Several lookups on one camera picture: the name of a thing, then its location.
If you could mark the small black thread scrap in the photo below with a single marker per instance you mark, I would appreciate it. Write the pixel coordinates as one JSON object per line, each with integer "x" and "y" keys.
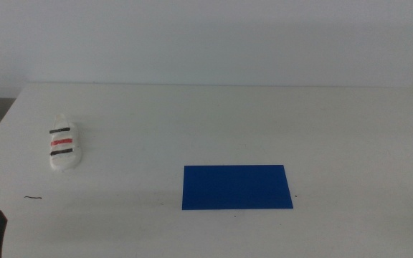
{"x": 32, "y": 197}

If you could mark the blue rectangular mat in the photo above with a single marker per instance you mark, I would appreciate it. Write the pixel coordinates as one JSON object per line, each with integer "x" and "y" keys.
{"x": 237, "y": 187}

